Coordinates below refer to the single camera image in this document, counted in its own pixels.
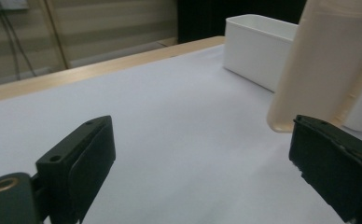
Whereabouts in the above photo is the white plastic bin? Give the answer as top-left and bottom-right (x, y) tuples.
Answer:
(222, 13), (362, 133)

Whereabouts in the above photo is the black wall cable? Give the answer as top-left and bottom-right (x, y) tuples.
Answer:
(0, 0), (37, 81)

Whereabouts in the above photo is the black curtain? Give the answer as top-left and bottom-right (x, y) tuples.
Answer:
(177, 0), (308, 45)

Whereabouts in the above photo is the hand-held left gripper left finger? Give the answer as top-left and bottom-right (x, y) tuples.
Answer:
(35, 115), (117, 224)

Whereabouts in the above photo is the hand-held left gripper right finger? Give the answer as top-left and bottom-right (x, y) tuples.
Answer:
(288, 114), (362, 224)

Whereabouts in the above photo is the beige phone case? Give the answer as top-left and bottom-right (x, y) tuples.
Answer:
(266, 0), (362, 133)

